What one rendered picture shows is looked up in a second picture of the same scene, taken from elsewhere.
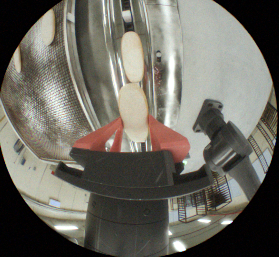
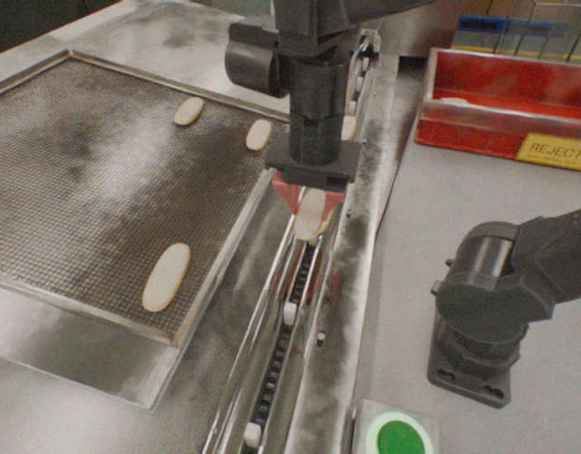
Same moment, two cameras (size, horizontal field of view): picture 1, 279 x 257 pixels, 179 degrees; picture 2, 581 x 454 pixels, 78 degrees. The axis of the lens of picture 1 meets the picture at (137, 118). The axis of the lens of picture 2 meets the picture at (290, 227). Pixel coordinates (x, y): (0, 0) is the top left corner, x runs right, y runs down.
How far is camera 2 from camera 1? 0.48 m
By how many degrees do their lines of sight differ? 80
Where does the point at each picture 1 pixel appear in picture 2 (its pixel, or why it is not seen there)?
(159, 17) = (359, 185)
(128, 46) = not seen: hidden behind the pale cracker
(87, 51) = (267, 200)
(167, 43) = (360, 205)
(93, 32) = not seen: hidden behind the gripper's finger
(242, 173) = (552, 227)
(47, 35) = (257, 140)
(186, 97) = (391, 290)
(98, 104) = (236, 258)
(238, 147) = (484, 229)
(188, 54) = (393, 235)
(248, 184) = not seen: outside the picture
